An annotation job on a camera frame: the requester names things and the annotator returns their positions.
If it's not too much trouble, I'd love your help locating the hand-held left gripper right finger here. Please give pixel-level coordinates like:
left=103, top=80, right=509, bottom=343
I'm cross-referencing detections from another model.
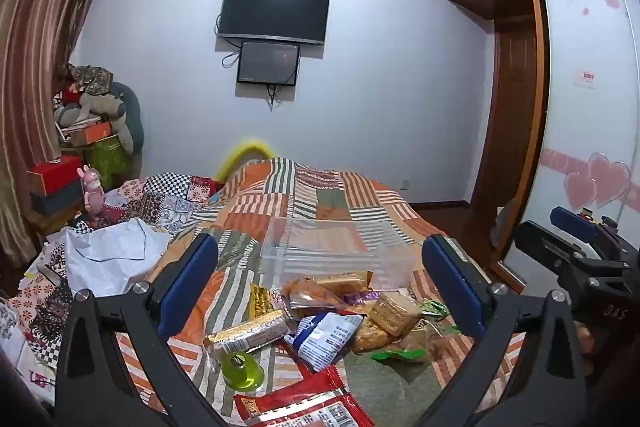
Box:
left=407, top=234, right=588, bottom=427

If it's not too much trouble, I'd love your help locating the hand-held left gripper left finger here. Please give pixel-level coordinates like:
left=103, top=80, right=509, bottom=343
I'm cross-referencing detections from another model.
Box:
left=54, top=232, right=238, bottom=427

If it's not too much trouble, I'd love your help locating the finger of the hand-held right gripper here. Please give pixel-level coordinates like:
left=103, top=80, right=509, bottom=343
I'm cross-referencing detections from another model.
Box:
left=550, top=206, right=601, bottom=242
left=513, top=221, right=587, bottom=275

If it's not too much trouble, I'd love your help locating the clear plastic container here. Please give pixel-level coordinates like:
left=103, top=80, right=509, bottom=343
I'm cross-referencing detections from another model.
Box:
left=260, top=216, right=417, bottom=294

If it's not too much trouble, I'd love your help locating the red snack packet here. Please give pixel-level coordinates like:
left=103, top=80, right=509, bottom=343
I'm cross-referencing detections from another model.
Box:
left=234, top=364, right=375, bottom=427

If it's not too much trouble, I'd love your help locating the green pea packet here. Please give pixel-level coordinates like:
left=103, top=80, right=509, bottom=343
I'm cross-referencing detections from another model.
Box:
left=419, top=299, right=452, bottom=321

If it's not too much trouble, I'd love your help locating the clear wrapped cake pack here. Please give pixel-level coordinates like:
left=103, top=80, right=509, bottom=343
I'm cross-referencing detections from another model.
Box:
left=372, top=292, right=424, bottom=338

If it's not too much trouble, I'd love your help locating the yellow snack packet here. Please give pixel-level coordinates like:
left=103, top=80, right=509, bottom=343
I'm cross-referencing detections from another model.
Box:
left=249, top=283, right=277, bottom=321

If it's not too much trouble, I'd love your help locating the green edged snack bag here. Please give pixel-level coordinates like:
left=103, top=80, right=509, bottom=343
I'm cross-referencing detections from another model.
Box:
left=372, top=326, right=453, bottom=364

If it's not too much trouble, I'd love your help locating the white cloth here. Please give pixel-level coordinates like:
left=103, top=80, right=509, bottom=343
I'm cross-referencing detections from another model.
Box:
left=65, top=217, right=172, bottom=299

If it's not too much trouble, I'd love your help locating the gold wrapped biscuit pack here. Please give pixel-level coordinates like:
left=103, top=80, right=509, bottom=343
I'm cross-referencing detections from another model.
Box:
left=202, top=309, right=297, bottom=356

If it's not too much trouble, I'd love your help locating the checkered patchwork quilt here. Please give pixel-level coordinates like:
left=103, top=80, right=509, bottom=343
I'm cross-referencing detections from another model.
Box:
left=0, top=172, right=226, bottom=388

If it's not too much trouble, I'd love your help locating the white sliding wardrobe door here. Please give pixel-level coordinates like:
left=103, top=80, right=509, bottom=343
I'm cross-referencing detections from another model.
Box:
left=500, top=0, right=640, bottom=294

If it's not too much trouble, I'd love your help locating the purple snack packet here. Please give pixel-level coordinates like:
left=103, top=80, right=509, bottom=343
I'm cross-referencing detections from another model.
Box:
left=345, top=289, right=382, bottom=306

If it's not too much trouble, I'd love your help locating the orange fried snack bag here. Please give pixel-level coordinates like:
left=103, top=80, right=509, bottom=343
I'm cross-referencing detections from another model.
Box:
left=352, top=321, right=397, bottom=354

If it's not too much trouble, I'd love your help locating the brown cake pack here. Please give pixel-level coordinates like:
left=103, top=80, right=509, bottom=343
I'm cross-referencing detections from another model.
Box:
left=317, top=271, right=374, bottom=296

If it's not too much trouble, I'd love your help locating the green jelly cup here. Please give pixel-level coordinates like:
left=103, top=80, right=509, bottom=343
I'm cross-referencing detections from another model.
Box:
left=220, top=351, right=264, bottom=393

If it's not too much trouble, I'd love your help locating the brown wooden door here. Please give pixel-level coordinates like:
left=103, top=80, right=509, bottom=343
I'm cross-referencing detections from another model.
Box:
left=471, top=29, right=549, bottom=211

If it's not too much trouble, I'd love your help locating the yellow curved object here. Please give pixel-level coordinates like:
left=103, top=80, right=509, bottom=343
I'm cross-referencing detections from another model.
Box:
left=216, top=138, right=277, bottom=181

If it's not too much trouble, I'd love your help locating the pink rabbit figure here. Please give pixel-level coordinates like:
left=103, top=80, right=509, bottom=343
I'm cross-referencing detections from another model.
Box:
left=76, top=165, right=107, bottom=224

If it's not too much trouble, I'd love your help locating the blue white snack packet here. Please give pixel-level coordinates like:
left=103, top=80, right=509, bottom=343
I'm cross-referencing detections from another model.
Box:
left=292, top=312, right=364, bottom=370

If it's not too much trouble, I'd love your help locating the grey box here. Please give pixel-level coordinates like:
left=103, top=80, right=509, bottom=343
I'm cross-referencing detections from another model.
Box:
left=31, top=179, right=86, bottom=217

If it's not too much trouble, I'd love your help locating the red box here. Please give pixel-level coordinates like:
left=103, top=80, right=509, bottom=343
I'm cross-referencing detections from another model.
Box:
left=27, top=155, right=83, bottom=197

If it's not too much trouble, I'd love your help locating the orange box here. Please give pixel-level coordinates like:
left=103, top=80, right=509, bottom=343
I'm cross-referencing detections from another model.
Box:
left=65, top=122, right=112, bottom=147

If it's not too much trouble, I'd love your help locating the grey plush toy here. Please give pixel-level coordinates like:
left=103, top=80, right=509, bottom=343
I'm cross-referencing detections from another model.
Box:
left=79, top=92, right=135, bottom=156

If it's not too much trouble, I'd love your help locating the floral cloth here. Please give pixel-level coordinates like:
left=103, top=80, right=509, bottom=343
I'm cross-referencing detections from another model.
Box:
left=67, top=64, right=117, bottom=94

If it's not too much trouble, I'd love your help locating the small black monitor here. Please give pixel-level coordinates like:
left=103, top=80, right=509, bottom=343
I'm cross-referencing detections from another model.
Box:
left=236, top=40, right=301, bottom=86

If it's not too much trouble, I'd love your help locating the striped curtain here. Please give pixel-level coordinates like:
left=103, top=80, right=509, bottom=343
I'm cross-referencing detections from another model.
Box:
left=0, top=0, right=122, bottom=268

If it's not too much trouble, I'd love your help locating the black wall television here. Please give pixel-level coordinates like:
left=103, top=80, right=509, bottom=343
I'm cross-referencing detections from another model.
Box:
left=217, top=0, right=331, bottom=46

